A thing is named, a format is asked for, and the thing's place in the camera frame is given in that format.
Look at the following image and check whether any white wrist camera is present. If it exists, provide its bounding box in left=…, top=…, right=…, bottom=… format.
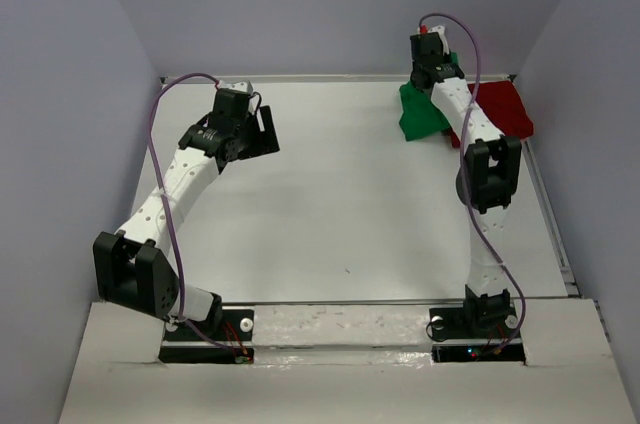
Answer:
left=419, top=23, right=451, bottom=53
left=216, top=80, right=254, bottom=94

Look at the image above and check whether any green t-shirt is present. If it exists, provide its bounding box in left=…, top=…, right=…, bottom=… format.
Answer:
left=399, top=78, right=451, bottom=142

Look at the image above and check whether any aluminium rail right edge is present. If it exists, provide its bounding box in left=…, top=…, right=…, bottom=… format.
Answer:
left=523, top=140, right=582, bottom=298

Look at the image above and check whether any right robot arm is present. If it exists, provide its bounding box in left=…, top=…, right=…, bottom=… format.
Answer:
left=410, top=26, right=522, bottom=342

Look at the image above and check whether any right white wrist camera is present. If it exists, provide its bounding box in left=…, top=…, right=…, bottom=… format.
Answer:
left=419, top=23, right=451, bottom=53

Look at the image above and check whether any folded red t-shirt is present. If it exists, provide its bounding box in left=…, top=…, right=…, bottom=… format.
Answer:
left=476, top=80, right=534, bottom=140

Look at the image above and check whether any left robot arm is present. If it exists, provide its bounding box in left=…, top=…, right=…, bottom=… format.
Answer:
left=92, top=81, right=279, bottom=339

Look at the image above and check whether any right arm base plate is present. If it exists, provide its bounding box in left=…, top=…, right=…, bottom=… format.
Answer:
left=425, top=307, right=526, bottom=364

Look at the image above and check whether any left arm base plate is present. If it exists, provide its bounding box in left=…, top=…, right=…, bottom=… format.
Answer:
left=158, top=306, right=255, bottom=365

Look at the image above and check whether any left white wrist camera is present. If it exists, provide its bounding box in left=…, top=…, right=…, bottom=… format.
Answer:
left=216, top=80, right=254, bottom=94

